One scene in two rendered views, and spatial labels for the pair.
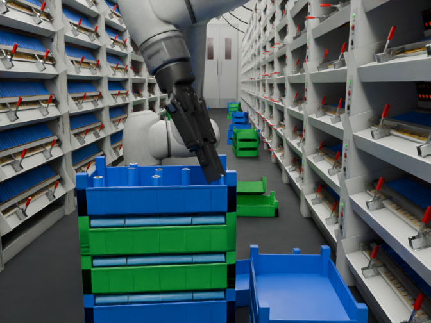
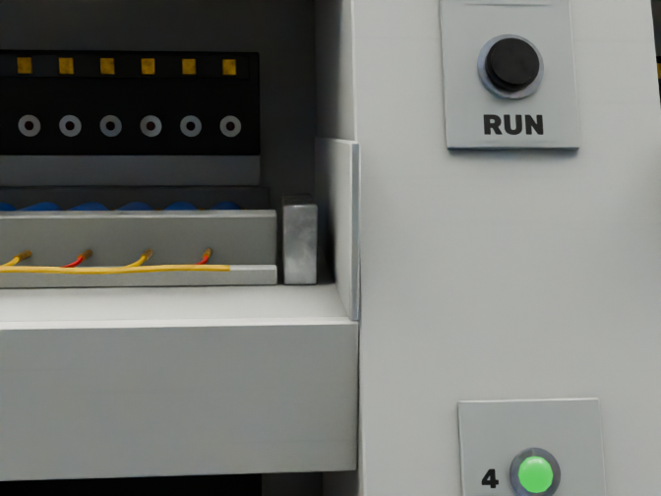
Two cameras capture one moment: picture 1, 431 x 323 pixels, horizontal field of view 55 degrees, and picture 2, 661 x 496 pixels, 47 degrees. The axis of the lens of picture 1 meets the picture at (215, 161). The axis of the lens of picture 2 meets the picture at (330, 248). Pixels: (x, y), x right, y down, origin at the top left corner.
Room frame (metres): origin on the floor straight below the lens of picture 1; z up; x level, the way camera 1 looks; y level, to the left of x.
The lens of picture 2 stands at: (1.36, -0.21, 0.87)
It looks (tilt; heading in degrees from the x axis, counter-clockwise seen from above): 9 degrees up; 264
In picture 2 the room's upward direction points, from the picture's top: 1 degrees counter-clockwise
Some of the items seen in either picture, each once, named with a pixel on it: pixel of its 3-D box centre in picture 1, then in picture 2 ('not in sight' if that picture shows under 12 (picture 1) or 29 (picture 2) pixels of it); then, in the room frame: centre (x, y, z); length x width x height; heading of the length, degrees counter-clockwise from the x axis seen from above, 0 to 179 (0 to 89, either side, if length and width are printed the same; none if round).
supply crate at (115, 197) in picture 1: (160, 181); not in sight; (0.85, 0.12, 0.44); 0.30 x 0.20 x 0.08; 95
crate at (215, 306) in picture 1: (163, 286); not in sight; (0.85, 0.12, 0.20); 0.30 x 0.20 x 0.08; 95
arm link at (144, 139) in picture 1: (143, 137); not in sight; (1.69, 0.29, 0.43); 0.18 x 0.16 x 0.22; 100
